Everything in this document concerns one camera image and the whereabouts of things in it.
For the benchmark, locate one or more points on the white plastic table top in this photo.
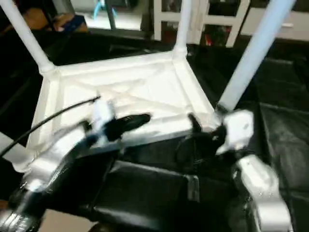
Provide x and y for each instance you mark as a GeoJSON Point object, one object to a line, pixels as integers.
{"type": "Point", "coordinates": [145, 82]}

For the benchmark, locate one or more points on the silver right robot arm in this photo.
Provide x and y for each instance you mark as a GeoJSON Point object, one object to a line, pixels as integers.
{"type": "Point", "coordinates": [263, 193]}

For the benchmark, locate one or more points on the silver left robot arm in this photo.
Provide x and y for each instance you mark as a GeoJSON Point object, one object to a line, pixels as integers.
{"type": "Point", "coordinates": [48, 164]}

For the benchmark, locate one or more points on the black work mat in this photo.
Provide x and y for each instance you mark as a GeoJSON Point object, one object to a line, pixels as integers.
{"type": "Point", "coordinates": [154, 193]}

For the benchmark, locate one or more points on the white glass door cabinet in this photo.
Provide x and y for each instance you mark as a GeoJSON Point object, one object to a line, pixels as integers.
{"type": "Point", "coordinates": [217, 19]}

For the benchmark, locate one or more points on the grey metal pole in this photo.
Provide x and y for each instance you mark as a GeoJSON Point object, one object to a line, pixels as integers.
{"type": "Point", "coordinates": [113, 14]}

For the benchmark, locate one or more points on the blue box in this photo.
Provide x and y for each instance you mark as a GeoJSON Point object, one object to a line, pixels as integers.
{"type": "Point", "coordinates": [71, 23]}

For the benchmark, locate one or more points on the turquoise plastic stool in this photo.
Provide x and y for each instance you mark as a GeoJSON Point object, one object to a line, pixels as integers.
{"type": "Point", "coordinates": [101, 8]}

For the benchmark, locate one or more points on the white drawer unit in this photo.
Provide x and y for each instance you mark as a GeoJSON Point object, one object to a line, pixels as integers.
{"type": "Point", "coordinates": [297, 26]}

